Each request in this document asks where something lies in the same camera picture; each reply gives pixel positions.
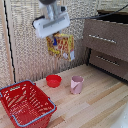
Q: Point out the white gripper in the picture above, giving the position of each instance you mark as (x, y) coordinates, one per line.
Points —
(50, 24)

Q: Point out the red plastic shopping basket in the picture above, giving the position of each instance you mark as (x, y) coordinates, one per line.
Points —
(26, 104)

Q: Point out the yellow cereal snack bar box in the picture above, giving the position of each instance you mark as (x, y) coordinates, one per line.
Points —
(61, 46)

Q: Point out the red plastic bowl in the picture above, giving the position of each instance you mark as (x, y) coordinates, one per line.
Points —
(53, 81)

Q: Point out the pink plastic cup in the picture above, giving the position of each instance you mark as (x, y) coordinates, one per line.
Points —
(76, 84)

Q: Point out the brown wooden drawer cabinet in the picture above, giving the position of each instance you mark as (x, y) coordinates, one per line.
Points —
(107, 46)

